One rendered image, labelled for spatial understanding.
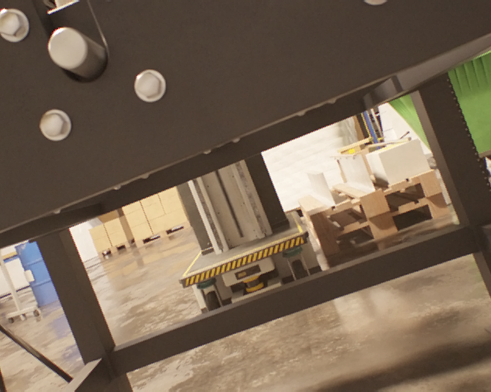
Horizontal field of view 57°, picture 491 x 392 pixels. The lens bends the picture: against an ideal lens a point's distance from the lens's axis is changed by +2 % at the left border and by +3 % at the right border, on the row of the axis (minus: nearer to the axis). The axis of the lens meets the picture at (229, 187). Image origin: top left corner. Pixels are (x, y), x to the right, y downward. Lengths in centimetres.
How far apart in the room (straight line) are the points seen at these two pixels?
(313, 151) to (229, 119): 418
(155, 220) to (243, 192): 712
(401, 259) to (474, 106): 243
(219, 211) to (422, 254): 141
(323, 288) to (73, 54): 111
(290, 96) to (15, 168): 25
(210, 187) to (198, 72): 216
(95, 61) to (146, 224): 919
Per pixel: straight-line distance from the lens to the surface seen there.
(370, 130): 482
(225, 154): 134
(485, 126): 376
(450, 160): 139
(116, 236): 1114
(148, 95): 40
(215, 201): 255
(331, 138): 453
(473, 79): 369
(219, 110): 39
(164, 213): 949
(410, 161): 305
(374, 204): 295
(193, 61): 40
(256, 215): 250
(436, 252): 142
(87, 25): 47
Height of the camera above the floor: 71
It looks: 1 degrees down
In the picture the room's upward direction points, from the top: 21 degrees counter-clockwise
